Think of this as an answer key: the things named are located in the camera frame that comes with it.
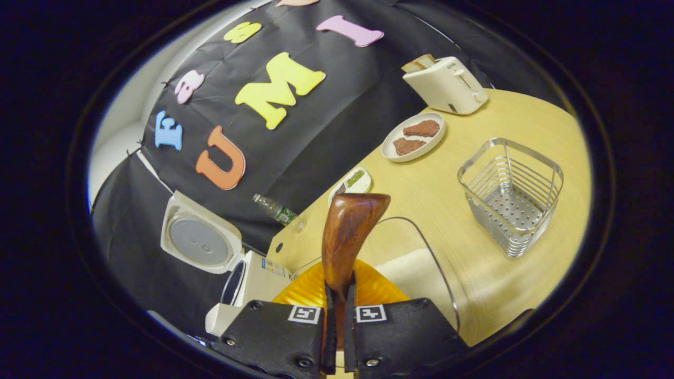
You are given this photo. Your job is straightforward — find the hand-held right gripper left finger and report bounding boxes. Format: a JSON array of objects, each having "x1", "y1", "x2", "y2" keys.
[{"x1": 211, "y1": 258, "x2": 338, "y2": 377}]

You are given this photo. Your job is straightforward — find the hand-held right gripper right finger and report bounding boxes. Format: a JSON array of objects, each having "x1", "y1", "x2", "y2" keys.
[{"x1": 345, "y1": 258, "x2": 469, "y2": 379}]

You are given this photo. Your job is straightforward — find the clear container of rice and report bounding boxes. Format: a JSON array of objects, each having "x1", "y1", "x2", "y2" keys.
[{"x1": 290, "y1": 217, "x2": 461, "y2": 332}]

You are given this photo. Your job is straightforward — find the white rice cooker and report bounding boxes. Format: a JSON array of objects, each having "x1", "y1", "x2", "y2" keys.
[{"x1": 160, "y1": 191, "x2": 293, "y2": 337}]

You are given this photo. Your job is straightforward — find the brown wooden spoon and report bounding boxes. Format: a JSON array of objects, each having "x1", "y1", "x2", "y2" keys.
[{"x1": 321, "y1": 193, "x2": 392, "y2": 348}]

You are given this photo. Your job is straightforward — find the metal wire chopstick holder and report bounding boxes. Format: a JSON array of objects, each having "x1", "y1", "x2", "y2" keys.
[{"x1": 457, "y1": 137, "x2": 564, "y2": 258}]

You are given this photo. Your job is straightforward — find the clear plastic water bottle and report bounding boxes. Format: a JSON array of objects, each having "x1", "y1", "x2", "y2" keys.
[{"x1": 252, "y1": 193, "x2": 307, "y2": 233}]

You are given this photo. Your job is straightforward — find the white divided condiment dish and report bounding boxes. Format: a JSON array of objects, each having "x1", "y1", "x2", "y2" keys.
[{"x1": 328, "y1": 167, "x2": 372, "y2": 207}]

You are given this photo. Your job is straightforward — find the white round plate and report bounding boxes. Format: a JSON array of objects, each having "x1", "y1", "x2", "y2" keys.
[{"x1": 381, "y1": 112, "x2": 447, "y2": 163}]

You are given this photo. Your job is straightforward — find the brown meat piece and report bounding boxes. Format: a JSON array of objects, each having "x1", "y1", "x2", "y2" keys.
[
  {"x1": 403, "y1": 119, "x2": 440, "y2": 138},
  {"x1": 392, "y1": 137, "x2": 427, "y2": 156}
]

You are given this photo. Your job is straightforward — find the black backdrop cloth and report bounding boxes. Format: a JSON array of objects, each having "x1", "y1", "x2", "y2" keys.
[{"x1": 92, "y1": 0, "x2": 567, "y2": 337}]

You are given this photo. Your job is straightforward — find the white toaster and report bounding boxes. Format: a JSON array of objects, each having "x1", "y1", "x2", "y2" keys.
[{"x1": 402, "y1": 56, "x2": 489, "y2": 115}]

